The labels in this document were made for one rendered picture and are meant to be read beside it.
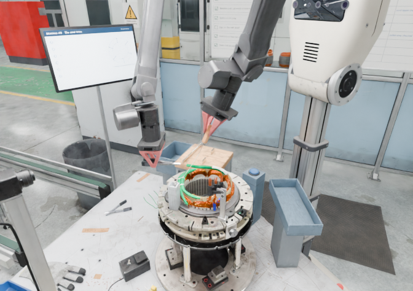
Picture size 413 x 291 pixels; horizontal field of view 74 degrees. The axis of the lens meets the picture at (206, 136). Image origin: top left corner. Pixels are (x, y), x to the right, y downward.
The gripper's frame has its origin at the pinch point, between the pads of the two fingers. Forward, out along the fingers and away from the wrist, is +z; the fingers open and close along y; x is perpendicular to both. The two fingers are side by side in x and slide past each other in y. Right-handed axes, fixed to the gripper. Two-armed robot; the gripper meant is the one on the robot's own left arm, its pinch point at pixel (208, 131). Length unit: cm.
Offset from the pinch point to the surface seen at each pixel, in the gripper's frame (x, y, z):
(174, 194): -9.5, 1.4, 19.1
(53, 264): -23, -27, 70
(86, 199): 69, -97, 157
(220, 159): 30.9, 1.1, 24.4
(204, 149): 35.7, -8.7, 27.5
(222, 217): -6.6, 16.9, 18.0
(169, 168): 21.4, -15.9, 37.3
